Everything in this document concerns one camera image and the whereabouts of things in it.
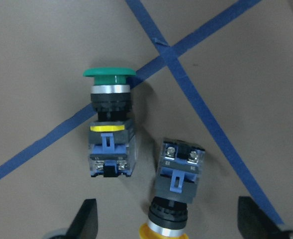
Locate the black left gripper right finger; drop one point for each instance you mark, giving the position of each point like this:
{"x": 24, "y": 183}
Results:
{"x": 253, "y": 223}

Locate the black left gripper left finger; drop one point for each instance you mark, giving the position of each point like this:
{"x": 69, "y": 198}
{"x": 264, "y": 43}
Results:
{"x": 85, "y": 223}

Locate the yellow push button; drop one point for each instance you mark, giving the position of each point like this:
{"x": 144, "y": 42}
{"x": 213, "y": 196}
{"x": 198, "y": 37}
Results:
{"x": 177, "y": 177}

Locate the green push button outer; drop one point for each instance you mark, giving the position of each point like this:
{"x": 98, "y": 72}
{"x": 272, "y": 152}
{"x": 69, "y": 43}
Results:
{"x": 112, "y": 141}

